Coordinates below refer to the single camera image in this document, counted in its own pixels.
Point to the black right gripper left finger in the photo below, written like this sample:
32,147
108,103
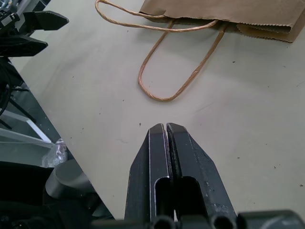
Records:
143,171

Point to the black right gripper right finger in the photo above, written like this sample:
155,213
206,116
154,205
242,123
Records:
195,167

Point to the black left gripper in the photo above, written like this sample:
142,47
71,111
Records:
10,22

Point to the grey round robot body joint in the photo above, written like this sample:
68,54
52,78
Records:
66,177

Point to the clear crumpled plastic wrap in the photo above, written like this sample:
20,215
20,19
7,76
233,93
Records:
55,153

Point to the black robot lower body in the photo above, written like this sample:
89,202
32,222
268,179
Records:
28,207

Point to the white metal frame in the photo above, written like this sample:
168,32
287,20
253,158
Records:
31,128

